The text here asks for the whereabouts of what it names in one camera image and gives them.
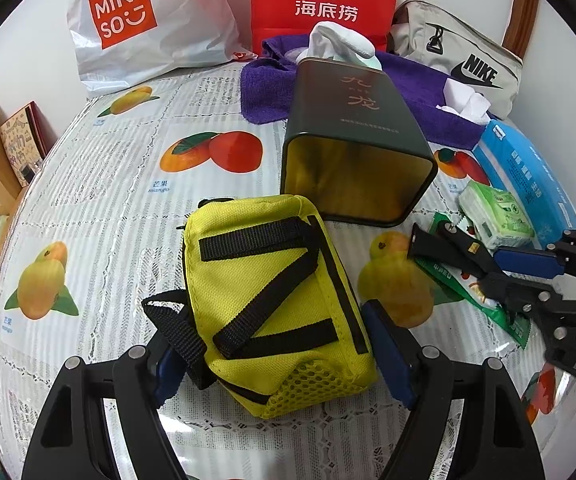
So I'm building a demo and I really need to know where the patterned book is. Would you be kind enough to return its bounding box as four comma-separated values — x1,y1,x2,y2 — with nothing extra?
0,101,58,188

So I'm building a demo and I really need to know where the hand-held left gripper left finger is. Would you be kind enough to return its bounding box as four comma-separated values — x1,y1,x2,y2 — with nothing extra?
20,332,189,480

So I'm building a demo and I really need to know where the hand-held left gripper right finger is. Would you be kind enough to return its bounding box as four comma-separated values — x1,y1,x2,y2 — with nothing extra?
360,300,554,480

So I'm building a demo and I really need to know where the white plastic shopping bag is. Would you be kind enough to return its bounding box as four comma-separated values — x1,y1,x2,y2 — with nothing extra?
66,0,259,101

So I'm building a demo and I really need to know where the red paper bag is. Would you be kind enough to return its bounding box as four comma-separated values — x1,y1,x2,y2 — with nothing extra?
250,0,403,58

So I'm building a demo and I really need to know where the purple towel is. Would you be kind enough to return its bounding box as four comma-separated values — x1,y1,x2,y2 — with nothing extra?
240,34,491,150

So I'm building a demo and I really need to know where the yellow pouch with black straps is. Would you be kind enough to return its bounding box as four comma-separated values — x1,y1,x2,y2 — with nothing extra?
142,194,379,420

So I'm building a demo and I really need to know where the beige waist bag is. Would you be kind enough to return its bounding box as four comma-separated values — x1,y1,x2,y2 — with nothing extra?
385,0,524,120

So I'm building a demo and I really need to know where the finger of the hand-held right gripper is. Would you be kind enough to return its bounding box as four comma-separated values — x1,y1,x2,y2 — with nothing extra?
478,272,576,347
493,229,576,291

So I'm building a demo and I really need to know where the white paper tissue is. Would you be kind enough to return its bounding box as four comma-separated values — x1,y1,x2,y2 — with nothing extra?
435,77,491,126

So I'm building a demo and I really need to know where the green sachet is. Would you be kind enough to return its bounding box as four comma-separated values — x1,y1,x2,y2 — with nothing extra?
413,212,531,348

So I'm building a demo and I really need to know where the mango print tablecloth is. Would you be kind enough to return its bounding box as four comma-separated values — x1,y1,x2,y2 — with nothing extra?
0,67,576,480

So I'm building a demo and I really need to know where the brown wooden door frame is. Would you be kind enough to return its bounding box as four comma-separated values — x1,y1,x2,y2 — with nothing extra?
500,0,541,61

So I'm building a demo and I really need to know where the white cotton glove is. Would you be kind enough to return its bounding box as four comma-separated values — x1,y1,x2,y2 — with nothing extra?
307,22,383,72

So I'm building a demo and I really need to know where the blue tissue pack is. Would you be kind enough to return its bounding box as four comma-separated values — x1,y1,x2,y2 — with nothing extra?
472,120,576,251

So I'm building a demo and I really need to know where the green tissue packet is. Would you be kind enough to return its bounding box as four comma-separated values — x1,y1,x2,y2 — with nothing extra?
458,181,536,250

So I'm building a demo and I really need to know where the small dark bottle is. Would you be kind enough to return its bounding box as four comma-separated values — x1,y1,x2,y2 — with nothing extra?
19,160,43,184

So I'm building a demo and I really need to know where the dark green tin box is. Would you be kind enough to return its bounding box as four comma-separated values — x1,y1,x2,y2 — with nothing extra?
280,57,439,223

